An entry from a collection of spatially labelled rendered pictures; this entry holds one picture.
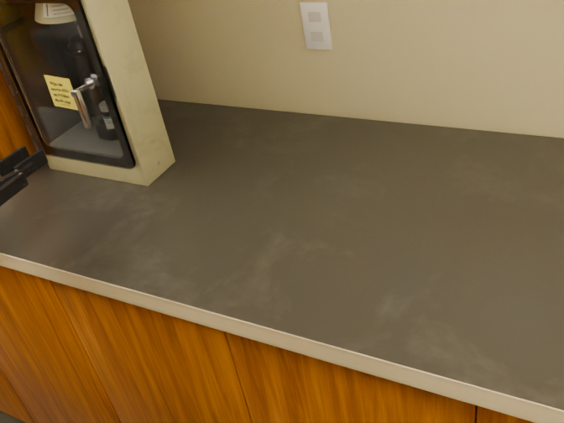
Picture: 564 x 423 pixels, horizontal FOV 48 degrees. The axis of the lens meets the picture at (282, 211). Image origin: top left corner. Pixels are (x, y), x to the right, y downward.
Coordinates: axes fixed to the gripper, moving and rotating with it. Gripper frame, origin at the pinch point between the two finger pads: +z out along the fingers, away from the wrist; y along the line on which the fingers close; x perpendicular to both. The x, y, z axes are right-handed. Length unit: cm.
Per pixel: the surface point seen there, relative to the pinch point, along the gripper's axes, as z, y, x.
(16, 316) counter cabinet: -3, 24, 46
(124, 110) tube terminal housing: 23.8, -5.5, 0.5
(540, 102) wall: 66, -83, 13
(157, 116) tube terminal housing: 32.8, -5.5, 6.5
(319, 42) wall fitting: 66, -32, 1
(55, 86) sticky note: 22.0, 10.8, -4.5
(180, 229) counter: 11.8, -23.2, 19.7
